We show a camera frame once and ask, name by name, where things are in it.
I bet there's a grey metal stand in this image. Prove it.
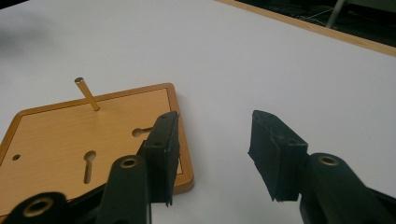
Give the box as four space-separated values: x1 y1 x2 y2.
324 0 347 30

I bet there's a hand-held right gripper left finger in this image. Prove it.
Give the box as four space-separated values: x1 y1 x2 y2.
136 111 182 208

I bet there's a wooden peg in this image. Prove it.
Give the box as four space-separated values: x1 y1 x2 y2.
74 77 101 112

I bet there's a wooden picture frame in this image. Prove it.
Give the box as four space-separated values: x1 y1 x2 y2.
0 82 195 218

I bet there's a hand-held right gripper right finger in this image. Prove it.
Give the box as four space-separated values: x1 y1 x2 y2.
247 109 309 203

